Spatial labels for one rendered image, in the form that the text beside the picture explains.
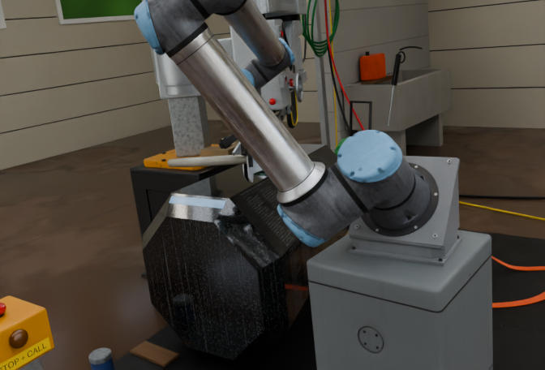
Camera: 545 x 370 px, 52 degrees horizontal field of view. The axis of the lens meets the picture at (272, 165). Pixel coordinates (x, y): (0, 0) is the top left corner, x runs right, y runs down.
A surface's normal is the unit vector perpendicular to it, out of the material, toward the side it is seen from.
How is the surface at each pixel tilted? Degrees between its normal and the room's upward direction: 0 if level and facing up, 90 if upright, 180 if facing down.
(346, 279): 90
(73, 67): 90
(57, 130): 90
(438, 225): 47
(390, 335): 90
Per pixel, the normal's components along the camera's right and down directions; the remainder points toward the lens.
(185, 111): -0.08, 0.25
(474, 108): -0.62, 0.25
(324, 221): 0.13, 0.36
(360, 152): -0.39, -0.52
